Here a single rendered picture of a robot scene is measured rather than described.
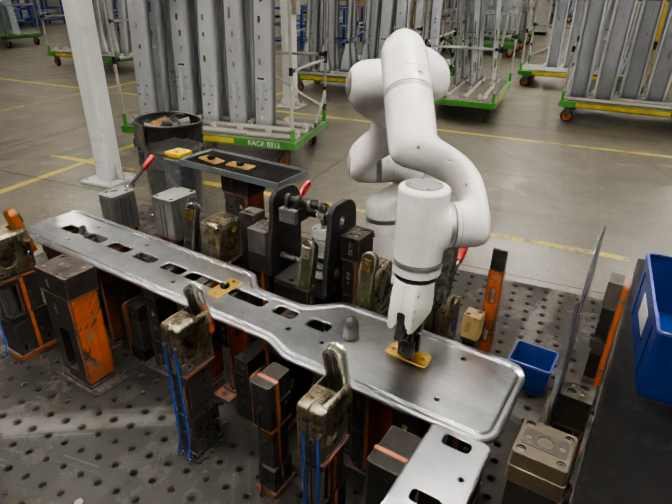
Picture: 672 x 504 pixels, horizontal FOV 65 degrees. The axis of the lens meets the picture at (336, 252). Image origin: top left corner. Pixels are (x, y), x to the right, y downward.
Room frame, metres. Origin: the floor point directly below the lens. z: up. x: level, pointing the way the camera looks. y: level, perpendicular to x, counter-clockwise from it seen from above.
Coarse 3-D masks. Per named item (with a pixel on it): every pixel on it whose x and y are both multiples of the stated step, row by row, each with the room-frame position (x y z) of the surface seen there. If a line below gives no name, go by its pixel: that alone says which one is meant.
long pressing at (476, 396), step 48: (48, 240) 1.28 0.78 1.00; (144, 240) 1.29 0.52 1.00; (144, 288) 1.06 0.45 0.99; (240, 288) 1.05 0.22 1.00; (288, 336) 0.87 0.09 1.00; (336, 336) 0.87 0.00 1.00; (384, 336) 0.87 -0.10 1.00; (432, 336) 0.87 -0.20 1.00; (384, 384) 0.73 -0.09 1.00; (432, 384) 0.73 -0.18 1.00; (480, 384) 0.73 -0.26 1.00; (480, 432) 0.62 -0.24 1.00
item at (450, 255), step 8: (448, 248) 0.93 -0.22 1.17; (456, 248) 0.92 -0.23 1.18; (448, 256) 0.93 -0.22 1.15; (456, 256) 0.92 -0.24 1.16; (448, 264) 0.92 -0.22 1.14; (448, 272) 0.91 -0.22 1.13; (440, 280) 0.93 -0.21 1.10; (448, 280) 0.91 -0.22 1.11; (448, 288) 0.91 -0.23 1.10; (448, 296) 0.91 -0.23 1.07
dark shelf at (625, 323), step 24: (624, 312) 0.93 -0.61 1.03; (624, 336) 0.84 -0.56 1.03; (624, 360) 0.77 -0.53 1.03; (624, 384) 0.70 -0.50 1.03; (600, 408) 0.65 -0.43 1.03; (624, 408) 0.65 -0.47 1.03; (648, 408) 0.65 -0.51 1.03; (600, 432) 0.59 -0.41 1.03; (624, 432) 0.60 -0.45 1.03; (648, 432) 0.60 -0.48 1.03; (600, 456) 0.55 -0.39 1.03; (624, 456) 0.55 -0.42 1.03; (648, 456) 0.55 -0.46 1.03; (576, 480) 0.51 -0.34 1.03; (600, 480) 0.51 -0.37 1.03; (624, 480) 0.51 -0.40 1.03; (648, 480) 0.51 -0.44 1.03
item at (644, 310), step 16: (656, 256) 0.94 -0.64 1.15; (656, 272) 0.94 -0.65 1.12; (640, 288) 0.91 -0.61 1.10; (656, 288) 0.94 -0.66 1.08; (640, 304) 0.86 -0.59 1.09; (656, 304) 0.76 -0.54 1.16; (640, 320) 0.82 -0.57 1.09; (656, 320) 0.71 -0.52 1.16; (640, 336) 0.78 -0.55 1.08; (656, 336) 0.69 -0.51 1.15; (640, 352) 0.74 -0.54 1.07; (656, 352) 0.68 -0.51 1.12; (640, 368) 0.71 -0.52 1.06; (656, 368) 0.67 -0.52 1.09; (640, 384) 0.68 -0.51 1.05; (656, 384) 0.67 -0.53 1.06
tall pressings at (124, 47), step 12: (96, 0) 10.62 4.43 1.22; (108, 0) 10.82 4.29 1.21; (120, 0) 10.66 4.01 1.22; (96, 12) 10.93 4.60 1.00; (120, 12) 10.65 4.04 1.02; (96, 24) 10.94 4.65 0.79; (120, 24) 10.65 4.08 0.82; (120, 36) 10.65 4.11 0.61; (108, 48) 10.54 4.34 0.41; (120, 48) 10.41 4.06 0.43
